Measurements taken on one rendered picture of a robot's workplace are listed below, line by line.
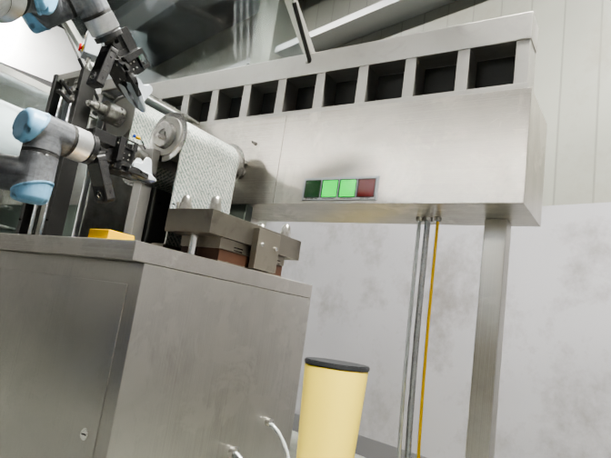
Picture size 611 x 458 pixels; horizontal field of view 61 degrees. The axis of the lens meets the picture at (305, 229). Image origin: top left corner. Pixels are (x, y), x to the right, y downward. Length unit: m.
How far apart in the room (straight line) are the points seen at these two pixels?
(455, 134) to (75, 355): 1.05
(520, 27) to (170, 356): 1.18
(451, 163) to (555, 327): 1.75
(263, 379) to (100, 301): 0.49
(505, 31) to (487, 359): 0.86
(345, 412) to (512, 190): 1.88
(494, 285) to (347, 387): 1.59
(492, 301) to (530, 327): 1.61
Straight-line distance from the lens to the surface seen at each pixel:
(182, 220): 1.36
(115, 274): 1.14
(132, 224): 1.49
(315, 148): 1.63
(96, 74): 1.45
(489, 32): 1.57
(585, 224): 3.07
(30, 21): 1.44
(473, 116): 1.46
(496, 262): 1.50
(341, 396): 2.93
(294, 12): 1.78
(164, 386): 1.17
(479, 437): 1.50
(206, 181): 1.57
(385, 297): 3.58
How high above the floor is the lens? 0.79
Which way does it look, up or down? 10 degrees up
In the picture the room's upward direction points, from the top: 8 degrees clockwise
